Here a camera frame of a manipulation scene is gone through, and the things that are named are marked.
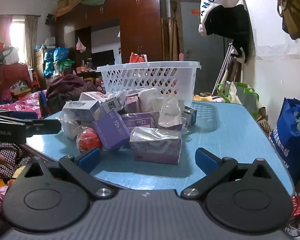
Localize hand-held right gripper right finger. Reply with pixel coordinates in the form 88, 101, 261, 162
180, 148, 284, 200

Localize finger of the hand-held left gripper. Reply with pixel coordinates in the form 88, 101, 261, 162
25, 119, 62, 137
0, 109, 38, 125

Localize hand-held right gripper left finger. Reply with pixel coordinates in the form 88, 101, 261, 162
14, 148, 117, 200

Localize clear bagged grey item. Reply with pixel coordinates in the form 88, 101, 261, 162
158, 97, 183, 130

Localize white plastic basket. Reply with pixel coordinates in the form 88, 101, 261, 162
97, 61, 202, 103

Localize pink floral bedding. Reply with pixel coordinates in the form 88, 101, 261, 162
0, 90, 48, 119

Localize bagged red round item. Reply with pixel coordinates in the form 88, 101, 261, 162
76, 127, 102, 155

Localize clear bag with white box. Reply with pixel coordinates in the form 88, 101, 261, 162
58, 111, 84, 140

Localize large purple box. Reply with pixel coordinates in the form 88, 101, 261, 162
92, 111, 131, 151

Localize red plastic stool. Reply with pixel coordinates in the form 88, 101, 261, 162
30, 70, 40, 86

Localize white box with barcode label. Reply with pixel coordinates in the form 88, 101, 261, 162
62, 100, 102, 123

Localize small blue white box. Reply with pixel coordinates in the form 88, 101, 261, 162
182, 106, 197, 128

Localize maroon clothes pile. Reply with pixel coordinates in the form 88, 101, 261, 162
45, 74, 103, 105

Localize bagged wide purple box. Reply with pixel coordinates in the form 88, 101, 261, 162
129, 127, 182, 165

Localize pink white box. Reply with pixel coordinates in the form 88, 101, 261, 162
79, 92, 107, 103

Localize flat purple box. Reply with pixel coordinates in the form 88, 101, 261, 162
121, 112, 159, 133

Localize blue plastic sack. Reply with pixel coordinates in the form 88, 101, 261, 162
53, 46, 70, 62
43, 49, 55, 78

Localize green plastic bag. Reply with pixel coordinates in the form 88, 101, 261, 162
59, 59, 75, 72

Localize small pink purple box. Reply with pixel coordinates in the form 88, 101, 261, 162
125, 95, 140, 113

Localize green white tote bag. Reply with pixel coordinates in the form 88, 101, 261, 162
216, 81, 260, 120

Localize beige curtain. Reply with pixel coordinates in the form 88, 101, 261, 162
24, 15, 39, 68

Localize bagged white item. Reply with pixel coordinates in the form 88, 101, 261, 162
137, 88, 160, 113

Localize blue tote bag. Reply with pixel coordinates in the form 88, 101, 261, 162
269, 97, 300, 183

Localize pink curtain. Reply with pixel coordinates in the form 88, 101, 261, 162
0, 15, 13, 48

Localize black television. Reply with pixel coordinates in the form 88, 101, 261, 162
91, 49, 115, 68

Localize pink hanging plastic bag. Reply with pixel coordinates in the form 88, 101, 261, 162
76, 37, 87, 53

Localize metal crutches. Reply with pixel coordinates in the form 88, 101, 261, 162
211, 42, 237, 95

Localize orange white shopping bag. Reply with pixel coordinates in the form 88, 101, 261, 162
129, 52, 148, 63

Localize grey door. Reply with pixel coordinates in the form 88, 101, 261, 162
176, 0, 225, 98

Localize wooden planks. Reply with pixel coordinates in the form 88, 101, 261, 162
161, 17, 183, 61

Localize brown wooden wardrobe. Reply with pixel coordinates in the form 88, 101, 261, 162
55, 0, 169, 64

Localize brown hanging bag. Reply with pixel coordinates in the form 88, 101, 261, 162
272, 0, 300, 43

